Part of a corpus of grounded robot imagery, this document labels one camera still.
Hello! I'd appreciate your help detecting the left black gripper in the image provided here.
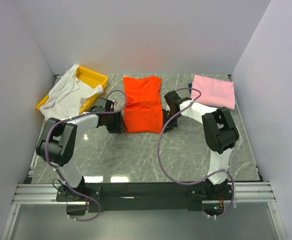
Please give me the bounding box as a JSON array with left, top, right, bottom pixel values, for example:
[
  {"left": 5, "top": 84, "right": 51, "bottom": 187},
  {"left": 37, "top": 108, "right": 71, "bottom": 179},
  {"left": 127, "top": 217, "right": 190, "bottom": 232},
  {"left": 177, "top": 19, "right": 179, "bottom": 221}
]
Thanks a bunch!
[{"left": 105, "top": 110, "right": 128, "bottom": 134}]

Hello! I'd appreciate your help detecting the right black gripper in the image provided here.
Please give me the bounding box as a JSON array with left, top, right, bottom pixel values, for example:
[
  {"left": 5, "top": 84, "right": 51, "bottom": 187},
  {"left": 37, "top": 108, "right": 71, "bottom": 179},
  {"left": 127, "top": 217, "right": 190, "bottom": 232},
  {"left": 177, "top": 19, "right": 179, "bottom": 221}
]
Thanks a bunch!
[{"left": 161, "top": 109, "right": 180, "bottom": 134}]

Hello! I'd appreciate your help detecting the orange t shirt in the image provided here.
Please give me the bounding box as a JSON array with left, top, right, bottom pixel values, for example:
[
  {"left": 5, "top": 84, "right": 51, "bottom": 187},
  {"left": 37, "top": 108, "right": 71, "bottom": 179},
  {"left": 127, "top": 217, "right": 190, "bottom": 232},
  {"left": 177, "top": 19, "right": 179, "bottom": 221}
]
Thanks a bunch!
[{"left": 123, "top": 76, "right": 163, "bottom": 134}]

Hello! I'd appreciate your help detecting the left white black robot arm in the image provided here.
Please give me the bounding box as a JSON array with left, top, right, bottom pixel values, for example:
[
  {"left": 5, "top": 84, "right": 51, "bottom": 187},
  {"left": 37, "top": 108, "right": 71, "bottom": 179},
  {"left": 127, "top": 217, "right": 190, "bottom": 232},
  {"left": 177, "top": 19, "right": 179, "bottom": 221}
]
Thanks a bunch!
[{"left": 35, "top": 98, "right": 127, "bottom": 201}]

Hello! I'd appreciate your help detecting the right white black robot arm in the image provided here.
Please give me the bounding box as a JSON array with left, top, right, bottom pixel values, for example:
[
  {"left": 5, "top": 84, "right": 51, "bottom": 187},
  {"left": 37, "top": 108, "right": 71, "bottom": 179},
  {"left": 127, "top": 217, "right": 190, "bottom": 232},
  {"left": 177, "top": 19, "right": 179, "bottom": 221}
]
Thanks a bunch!
[{"left": 160, "top": 90, "right": 240, "bottom": 200}]

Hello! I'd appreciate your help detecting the pink folded t shirt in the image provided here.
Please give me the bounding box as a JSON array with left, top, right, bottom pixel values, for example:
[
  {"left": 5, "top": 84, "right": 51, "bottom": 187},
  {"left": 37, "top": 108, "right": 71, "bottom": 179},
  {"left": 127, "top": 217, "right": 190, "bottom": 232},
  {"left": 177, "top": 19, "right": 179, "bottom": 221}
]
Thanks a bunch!
[{"left": 191, "top": 75, "right": 236, "bottom": 110}]

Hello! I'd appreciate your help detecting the white t shirt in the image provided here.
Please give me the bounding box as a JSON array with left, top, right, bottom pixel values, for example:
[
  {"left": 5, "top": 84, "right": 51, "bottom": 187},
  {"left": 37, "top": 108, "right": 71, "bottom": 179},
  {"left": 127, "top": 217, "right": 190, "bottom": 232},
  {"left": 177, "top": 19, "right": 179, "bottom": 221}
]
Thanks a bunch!
[{"left": 39, "top": 64, "right": 103, "bottom": 120}]

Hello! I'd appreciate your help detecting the black base beam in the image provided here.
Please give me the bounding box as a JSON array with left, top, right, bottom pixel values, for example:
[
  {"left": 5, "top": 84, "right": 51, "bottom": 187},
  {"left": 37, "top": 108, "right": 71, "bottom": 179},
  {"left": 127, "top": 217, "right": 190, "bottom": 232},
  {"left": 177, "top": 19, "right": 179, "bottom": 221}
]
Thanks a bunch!
[{"left": 56, "top": 181, "right": 233, "bottom": 213}]

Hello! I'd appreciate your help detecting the aluminium frame rail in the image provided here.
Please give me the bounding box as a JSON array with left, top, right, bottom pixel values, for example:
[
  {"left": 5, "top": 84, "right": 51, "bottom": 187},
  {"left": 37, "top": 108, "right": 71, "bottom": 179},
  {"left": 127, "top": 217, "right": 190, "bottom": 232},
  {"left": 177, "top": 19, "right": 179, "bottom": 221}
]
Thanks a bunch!
[{"left": 12, "top": 182, "right": 276, "bottom": 205}]

